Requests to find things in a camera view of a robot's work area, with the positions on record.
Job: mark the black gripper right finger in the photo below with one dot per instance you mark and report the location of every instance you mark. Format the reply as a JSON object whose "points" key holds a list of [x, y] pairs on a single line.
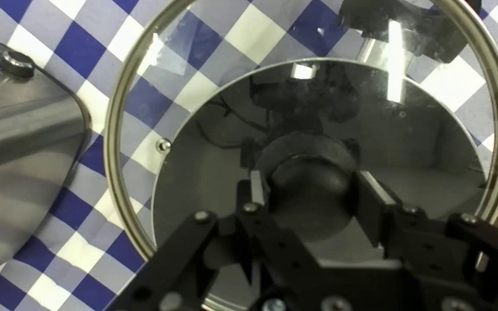
{"points": [[439, 265]]}

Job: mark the silver metal toaster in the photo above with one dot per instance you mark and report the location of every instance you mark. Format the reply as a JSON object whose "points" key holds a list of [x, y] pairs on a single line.
{"points": [[42, 132]]}

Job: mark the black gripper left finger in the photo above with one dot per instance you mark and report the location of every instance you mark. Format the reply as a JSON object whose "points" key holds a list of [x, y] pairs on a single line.
{"points": [[182, 272]]}

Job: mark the blue white checkered tablecloth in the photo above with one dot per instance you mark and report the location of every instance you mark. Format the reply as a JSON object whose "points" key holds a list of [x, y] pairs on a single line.
{"points": [[82, 256]]}

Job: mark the glass lid with black knob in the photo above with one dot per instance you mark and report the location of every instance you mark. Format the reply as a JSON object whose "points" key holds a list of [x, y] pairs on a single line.
{"points": [[296, 277]]}

